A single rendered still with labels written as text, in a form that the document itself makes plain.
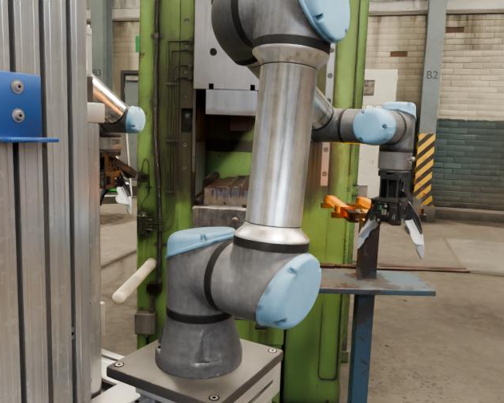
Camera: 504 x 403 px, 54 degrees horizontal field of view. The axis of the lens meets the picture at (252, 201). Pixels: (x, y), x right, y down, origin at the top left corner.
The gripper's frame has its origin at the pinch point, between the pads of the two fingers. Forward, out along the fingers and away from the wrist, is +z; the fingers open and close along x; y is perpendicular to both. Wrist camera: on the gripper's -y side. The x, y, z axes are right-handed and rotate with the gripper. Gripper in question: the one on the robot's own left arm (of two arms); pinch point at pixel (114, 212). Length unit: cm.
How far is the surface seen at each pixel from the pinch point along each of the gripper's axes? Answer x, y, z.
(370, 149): -81, -568, -6
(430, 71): -17, -616, -117
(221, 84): 10, -46, -45
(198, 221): 6.4, -37.8, 7.6
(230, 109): 14, -48, -36
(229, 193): 14, -48, -3
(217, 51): 8, -45, -57
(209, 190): 6.7, -44.6, -3.7
